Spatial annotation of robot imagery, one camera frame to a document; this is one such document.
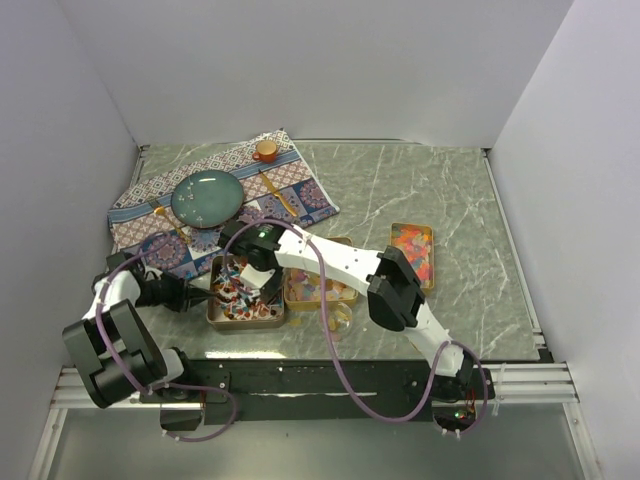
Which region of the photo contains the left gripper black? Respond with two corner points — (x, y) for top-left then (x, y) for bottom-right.
(133, 271), (215, 313)

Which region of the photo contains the gold tin with popsicle candies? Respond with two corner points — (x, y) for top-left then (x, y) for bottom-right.
(284, 268), (359, 312)

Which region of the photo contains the gold tin with lollipops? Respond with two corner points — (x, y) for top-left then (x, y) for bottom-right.
(207, 255), (285, 331)

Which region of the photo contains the teal ceramic plate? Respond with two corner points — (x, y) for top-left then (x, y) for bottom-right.
(171, 170), (245, 229)

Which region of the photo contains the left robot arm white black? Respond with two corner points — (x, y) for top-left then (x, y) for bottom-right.
(62, 252), (213, 408)

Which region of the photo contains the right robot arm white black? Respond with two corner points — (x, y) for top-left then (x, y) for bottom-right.
(218, 220), (473, 402)

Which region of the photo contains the gold tin with gummy candies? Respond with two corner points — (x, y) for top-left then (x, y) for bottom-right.
(390, 223), (435, 293)

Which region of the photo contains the patterned placemat cloth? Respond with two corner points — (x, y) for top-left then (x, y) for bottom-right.
(107, 130), (339, 280)

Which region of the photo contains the clear glass jar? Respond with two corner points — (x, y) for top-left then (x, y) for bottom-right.
(319, 301), (353, 342)

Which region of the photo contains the gold fork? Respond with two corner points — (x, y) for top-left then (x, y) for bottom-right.
(148, 199), (192, 245)

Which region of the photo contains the gold knife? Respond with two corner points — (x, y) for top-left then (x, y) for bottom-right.
(258, 170), (299, 218)

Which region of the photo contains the orange cup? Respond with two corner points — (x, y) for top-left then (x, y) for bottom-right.
(252, 140), (279, 164)

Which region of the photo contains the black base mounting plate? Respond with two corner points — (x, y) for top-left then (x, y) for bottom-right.
(141, 359), (495, 435)

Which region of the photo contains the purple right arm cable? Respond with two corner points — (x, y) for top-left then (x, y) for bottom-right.
(221, 217), (500, 436)

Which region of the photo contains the aluminium rail frame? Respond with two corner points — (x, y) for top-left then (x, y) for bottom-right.
(49, 363), (579, 409)

